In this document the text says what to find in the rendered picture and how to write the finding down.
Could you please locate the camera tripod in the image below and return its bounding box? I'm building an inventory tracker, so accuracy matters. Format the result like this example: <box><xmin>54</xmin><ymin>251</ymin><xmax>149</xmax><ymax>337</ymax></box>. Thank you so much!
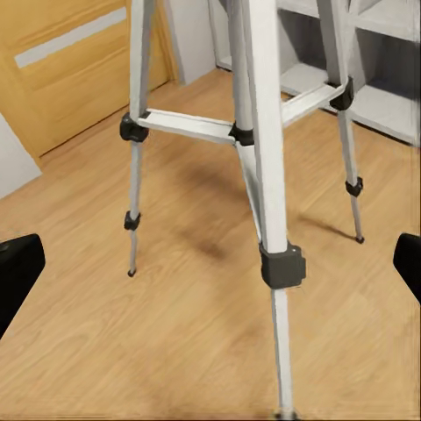
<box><xmin>119</xmin><ymin>0</ymin><xmax>365</xmax><ymax>421</ymax></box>

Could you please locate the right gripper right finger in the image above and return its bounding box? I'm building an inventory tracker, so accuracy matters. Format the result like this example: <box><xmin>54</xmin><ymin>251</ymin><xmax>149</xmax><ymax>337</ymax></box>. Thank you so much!
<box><xmin>393</xmin><ymin>232</ymin><xmax>421</xmax><ymax>304</ymax></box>

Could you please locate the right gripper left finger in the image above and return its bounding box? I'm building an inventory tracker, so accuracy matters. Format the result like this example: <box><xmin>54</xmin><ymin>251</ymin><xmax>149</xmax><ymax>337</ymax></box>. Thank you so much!
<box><xmin>0</xmin><ymin>233</ymin><xmax>46</xmax><ymax>339</ymax></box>

